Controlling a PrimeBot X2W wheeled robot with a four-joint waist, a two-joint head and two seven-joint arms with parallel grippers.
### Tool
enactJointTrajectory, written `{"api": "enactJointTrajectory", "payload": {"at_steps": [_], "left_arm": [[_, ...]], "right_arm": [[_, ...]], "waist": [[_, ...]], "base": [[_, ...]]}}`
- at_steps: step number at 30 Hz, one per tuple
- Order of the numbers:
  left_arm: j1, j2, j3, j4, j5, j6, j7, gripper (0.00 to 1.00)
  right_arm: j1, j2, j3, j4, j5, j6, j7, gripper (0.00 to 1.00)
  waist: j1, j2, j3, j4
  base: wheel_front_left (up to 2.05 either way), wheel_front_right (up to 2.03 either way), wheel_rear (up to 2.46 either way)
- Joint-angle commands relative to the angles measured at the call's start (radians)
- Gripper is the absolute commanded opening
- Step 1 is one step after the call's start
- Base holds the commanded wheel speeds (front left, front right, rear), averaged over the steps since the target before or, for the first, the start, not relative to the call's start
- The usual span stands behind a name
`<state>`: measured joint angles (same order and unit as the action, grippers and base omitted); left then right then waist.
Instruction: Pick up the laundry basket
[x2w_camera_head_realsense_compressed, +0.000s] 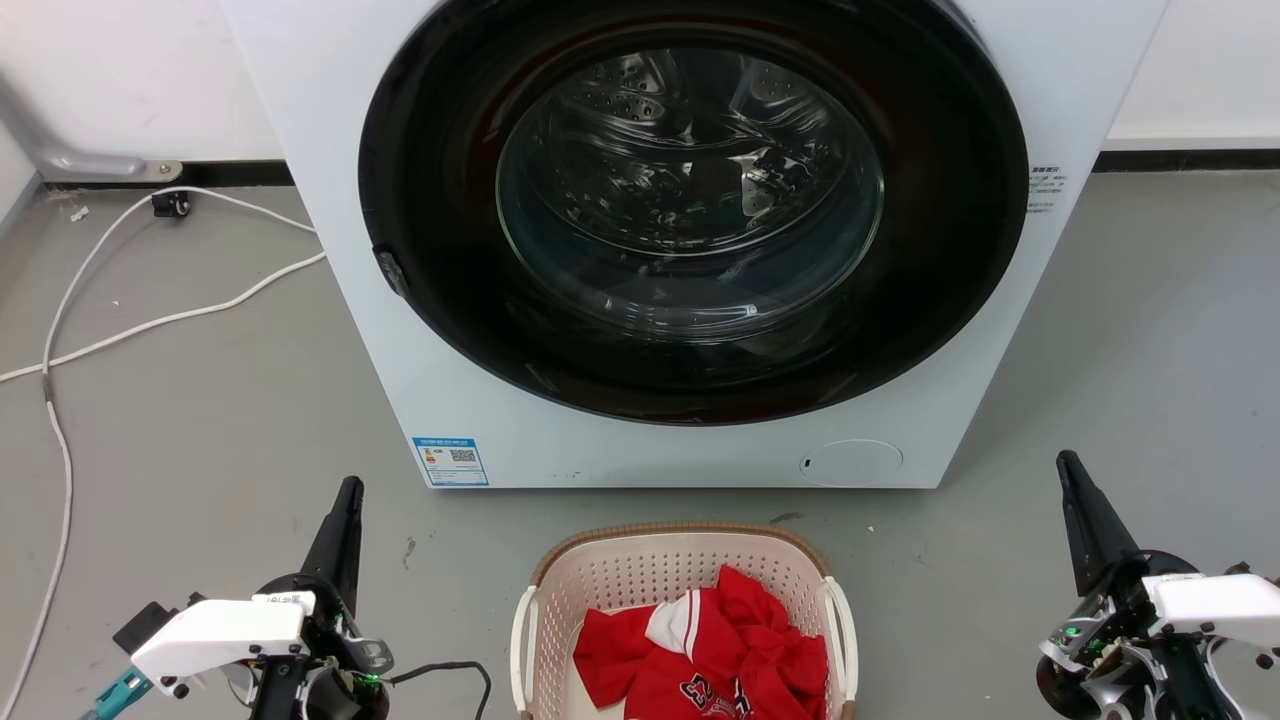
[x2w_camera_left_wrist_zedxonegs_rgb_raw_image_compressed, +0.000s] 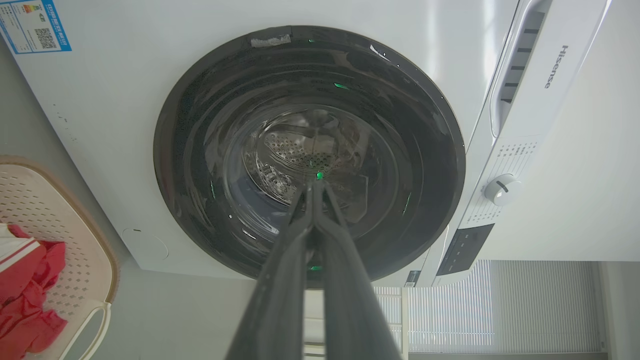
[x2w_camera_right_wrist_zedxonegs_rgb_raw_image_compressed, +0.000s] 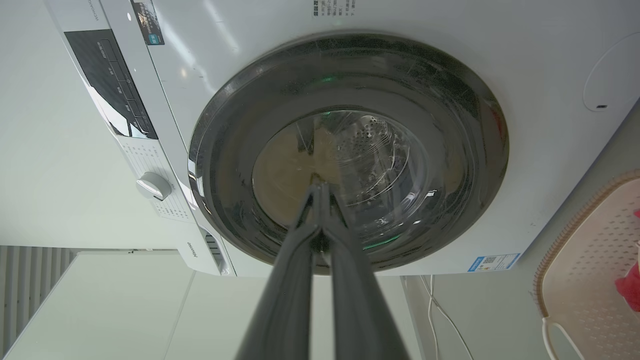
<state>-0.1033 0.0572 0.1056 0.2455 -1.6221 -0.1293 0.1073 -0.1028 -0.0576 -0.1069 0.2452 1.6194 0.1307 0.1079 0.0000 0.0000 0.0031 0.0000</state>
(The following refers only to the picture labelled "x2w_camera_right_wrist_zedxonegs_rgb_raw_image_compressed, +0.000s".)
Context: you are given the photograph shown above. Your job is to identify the round dark washing machine door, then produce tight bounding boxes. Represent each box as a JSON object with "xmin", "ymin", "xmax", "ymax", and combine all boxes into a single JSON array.
[{"xmin": 188, "ymin": 33, "xmax": 510, "ymax": 275}]

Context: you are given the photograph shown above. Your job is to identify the red clothing item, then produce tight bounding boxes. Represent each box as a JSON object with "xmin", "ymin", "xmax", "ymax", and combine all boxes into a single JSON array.
[{"xmin": 614, "ymin": 210, "xmax": 640, "ymax": 313}]

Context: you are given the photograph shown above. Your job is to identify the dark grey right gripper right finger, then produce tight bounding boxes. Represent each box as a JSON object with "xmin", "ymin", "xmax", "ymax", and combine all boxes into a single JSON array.
[{"xmin": 320, "ymin": 182, "xmax": 411, "ymax": 360}]

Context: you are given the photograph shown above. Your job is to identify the silver washing machine dial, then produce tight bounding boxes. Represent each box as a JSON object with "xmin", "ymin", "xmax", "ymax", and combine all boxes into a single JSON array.
[{"xmin": 136, "ymin": 172, "xmax": 172, "ymax": 201}]

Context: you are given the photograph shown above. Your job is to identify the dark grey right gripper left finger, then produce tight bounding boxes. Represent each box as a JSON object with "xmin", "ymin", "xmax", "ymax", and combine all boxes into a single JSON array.
[{"xmin": 235, "ymin": 183, "xmax": 321, "ymax": 360}]

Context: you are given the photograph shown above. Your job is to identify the beige perforated laundry basket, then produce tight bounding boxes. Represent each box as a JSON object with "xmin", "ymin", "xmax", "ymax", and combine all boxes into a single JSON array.
[{"xmin": 533, "ymin": 170, "xmax": 640, "ymax": 360}]

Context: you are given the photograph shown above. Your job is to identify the white front-load washing machine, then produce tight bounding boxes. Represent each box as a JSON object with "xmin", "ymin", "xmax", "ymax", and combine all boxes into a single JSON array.
[{"xmin": 45, "ymin": 0, "xmax": 640, "ymax": 277}]

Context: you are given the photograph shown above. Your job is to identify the white power cable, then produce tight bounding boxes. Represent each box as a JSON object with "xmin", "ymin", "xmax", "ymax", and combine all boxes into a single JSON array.
[{"xmin": 419, "ymin": 274, "xmax": 475, "ymax": 360}]

